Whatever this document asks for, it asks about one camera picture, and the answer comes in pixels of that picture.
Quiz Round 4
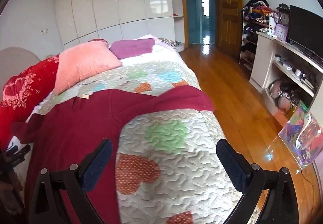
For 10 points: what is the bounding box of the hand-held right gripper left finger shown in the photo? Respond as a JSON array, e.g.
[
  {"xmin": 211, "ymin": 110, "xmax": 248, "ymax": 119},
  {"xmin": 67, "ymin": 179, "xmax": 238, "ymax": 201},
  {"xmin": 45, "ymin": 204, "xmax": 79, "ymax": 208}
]
[{"xmin": 29, "ymin": 139, "xmax": 113, "ymax": 224}]

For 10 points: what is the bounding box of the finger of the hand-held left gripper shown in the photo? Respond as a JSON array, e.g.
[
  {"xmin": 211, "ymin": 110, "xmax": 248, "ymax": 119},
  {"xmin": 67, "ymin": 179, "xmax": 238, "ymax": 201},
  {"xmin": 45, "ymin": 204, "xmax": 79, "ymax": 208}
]
[{"xmin": 0, "ymin": 145, "xmax": 31, "ymax": 174}]

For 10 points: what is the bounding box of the pink bag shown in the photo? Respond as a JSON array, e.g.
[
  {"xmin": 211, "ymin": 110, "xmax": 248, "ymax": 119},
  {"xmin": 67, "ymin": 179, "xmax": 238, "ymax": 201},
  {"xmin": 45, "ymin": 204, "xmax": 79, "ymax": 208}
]
[{"xmin": 269, "ymin": 79, "xmax": 298, "ymax": 113}]

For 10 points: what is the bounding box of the pile of clothes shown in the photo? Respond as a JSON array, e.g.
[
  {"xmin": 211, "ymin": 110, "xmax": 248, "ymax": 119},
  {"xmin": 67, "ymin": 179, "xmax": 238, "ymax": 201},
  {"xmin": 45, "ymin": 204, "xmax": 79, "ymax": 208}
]
[{"xmin": 243, "ymin": 0, "xmax": 277, "ymax": 22}]

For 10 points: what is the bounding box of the purple pillow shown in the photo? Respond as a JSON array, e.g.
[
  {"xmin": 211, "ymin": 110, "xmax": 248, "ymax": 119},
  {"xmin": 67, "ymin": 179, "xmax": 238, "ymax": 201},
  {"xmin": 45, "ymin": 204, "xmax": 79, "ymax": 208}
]
[{"xmin": 109, "ymin": 38, "xmax": 155, "ymax": 60}]

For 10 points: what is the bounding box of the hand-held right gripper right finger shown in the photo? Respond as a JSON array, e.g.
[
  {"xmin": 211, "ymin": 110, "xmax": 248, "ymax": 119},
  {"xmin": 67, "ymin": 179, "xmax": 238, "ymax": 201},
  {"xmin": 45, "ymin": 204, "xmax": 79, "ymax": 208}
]
[{"xmin": 216, "ymin": 139, "xmax": 299, "ymax": 224}]

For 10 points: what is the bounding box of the iridescent gift bag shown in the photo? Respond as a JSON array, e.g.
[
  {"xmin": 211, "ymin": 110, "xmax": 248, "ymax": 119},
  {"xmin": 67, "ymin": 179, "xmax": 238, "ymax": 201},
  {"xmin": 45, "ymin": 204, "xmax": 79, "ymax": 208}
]
[{"xmin": 278, "ymin": 101, "xmax": 323, "ymax": 170}]

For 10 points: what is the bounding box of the shoe rack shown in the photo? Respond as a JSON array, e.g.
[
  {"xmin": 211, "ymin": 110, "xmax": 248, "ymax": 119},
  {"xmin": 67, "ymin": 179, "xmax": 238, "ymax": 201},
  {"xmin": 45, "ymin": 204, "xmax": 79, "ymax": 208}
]
[{"xmin": 238, "ymin": 8, "xmax": 270, "ymax": 72}]

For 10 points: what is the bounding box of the wooden door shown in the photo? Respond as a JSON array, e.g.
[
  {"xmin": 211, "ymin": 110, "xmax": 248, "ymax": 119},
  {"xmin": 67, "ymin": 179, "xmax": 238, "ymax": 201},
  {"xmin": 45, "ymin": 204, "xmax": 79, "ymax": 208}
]
[{"xmin": 217, "ymin": 0, "xmax": 240, "ymax": 50}]

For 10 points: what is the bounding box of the white television cabinet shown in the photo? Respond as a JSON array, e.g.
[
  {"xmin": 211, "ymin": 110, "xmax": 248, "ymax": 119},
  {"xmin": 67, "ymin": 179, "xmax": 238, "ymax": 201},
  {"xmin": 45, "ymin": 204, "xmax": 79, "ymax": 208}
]
[{"xmin": 249, "ymin": 31, "xmax": 323, "ymax": 128}]

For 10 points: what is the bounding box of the white bed sheet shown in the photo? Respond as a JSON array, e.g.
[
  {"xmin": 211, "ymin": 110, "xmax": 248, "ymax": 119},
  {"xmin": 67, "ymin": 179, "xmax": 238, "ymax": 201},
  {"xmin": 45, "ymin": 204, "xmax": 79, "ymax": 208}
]
[{"xmin": 25, "ymin": 93, "xmax": 55, "ymax": 123}]

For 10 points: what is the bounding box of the white open shelf unit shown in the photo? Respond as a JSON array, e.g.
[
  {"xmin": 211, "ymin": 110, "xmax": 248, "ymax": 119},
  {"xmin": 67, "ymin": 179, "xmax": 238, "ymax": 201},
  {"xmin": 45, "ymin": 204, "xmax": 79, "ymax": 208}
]
[{"xmin": 168, "ymin": 0, "xmax": 185, "ymax": 53}]

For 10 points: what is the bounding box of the dark ornate table clock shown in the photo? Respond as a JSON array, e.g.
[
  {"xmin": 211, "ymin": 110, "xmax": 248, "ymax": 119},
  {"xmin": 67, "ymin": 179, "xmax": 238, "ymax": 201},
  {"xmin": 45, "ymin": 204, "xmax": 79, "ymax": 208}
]
[{"xmin": 276, "ymin": 3, "xmax": 290, "ymax": 25}]

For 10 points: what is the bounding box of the black television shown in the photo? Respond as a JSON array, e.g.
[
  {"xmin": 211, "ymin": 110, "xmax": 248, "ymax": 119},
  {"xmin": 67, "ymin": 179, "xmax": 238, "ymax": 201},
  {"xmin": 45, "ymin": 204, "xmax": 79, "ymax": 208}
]
[{"xmin": 288, "ymin": 5, "xmax": 323, "ymax": 59}]

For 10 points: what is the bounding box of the teal glass door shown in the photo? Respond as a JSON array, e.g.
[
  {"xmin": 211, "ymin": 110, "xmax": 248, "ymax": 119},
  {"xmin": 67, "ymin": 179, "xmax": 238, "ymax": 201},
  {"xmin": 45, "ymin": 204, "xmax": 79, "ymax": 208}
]
[{"xmin": 183, "ymin": 0, "xmax": 216, "ymax": 45}]

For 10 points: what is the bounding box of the purple picture frame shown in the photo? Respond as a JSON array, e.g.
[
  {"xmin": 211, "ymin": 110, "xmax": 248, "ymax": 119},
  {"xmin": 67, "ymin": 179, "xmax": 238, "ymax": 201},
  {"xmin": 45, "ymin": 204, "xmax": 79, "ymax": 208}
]
[{"xmin": 274, "ymin": 23, "xmax": 289, "ymax": 43}]

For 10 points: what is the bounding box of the red floral quilt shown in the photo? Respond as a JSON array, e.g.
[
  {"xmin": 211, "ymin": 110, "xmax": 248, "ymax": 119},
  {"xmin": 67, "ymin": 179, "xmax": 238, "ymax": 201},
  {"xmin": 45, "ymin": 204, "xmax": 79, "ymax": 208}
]
[{"xmin": 0, "ymin": 38, "xmax": 109, "ymax": 150}]

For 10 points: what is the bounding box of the dark red garment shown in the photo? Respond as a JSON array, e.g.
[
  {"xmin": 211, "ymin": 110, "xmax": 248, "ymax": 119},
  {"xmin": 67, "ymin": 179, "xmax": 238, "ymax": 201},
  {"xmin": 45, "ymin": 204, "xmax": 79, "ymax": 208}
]
[{"xmin": 10, "ymin": 86, "xmax": 215, "ymax": 224}]

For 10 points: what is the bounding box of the person's left hand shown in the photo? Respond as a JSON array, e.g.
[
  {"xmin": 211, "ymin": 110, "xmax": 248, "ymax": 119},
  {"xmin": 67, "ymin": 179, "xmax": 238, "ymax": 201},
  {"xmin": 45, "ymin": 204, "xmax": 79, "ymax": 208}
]
[{"xmin": 0, "ymin": 172, "xmax": 24, "ymax": 217}]

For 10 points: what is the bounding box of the beige headboard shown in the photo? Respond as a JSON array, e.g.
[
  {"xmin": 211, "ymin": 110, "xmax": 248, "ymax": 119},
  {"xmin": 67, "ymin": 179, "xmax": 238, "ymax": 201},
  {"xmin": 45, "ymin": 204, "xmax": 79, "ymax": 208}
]
[{"xmin": 0, "ymin": 47, "xmax": 41, "ymax": 103}]

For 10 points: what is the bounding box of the pink knitted pillow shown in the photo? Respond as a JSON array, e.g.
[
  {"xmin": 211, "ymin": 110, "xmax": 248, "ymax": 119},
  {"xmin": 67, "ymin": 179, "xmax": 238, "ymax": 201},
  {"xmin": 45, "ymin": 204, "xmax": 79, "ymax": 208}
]
[{"xmin": 52, "ymin": 42, "xmax": 122, "ymax": 96}]

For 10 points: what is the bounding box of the quilted heart-patterned bedspread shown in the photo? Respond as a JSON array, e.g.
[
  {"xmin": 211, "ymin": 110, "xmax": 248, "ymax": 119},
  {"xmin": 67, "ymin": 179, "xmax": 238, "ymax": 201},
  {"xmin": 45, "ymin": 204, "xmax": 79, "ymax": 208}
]
[{"xmin": 25, "ymin": 37, "xmax": 260, "ymax": 224}]

